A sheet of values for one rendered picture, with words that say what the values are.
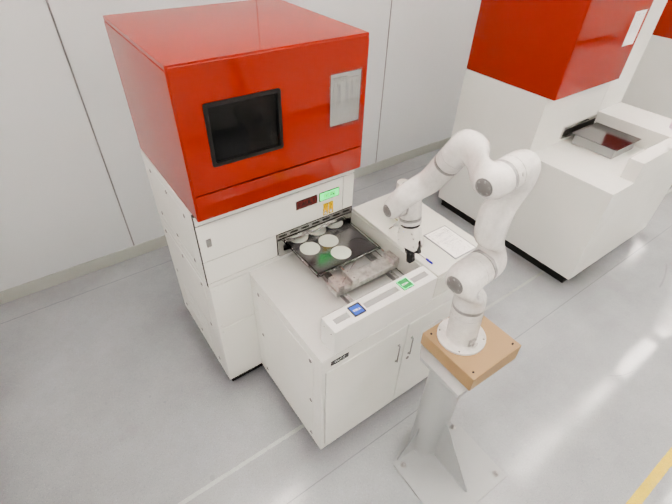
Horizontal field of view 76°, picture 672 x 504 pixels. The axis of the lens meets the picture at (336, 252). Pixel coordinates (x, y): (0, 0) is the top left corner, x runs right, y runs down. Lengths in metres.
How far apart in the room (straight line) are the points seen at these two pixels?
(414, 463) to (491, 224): 1.48
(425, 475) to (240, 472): 0.93
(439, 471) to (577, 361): 1.22
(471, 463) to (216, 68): 2.15
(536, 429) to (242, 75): 2.31
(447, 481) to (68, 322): 2.51
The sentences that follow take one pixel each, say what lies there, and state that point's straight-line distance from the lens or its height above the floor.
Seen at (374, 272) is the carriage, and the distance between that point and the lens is 2.02.
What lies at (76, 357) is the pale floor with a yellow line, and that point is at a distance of 3.15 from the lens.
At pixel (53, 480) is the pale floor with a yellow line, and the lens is 2.75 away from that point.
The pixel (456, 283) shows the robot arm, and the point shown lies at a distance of 1.47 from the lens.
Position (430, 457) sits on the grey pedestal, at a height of 0.01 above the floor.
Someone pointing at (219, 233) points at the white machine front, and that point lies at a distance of 1.91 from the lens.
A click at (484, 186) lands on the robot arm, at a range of 1.24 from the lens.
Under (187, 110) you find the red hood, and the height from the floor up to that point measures 1.67.
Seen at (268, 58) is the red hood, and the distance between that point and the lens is 1.65.
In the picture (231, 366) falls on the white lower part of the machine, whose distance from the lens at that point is 2.55.
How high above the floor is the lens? 2.25
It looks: 40 degrees down
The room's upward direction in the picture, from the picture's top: 2 degrees clockwise
